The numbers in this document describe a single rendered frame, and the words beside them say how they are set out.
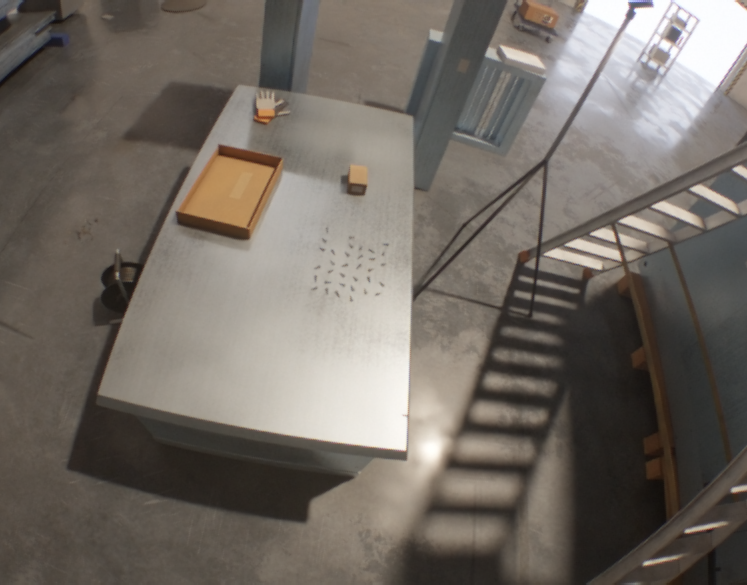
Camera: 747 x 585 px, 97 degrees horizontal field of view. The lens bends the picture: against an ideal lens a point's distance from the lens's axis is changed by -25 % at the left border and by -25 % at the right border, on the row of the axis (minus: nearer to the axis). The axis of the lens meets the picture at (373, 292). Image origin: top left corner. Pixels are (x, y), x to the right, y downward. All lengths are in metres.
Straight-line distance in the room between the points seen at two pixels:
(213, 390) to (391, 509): 0.99
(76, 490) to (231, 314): 1.13
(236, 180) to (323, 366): 0.88
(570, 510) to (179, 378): 1.90
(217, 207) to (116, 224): 1.08
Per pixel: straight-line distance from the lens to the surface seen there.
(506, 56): 3.24
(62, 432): 2.21
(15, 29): 4.99
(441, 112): 2.63
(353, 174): 1.86
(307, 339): 1.43
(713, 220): 2.31
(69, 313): 2.45
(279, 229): 1.68
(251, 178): 1.87
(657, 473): 2.73
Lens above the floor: 1.92
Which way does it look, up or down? 55 degrees down
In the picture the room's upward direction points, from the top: 21 degrees clockwise
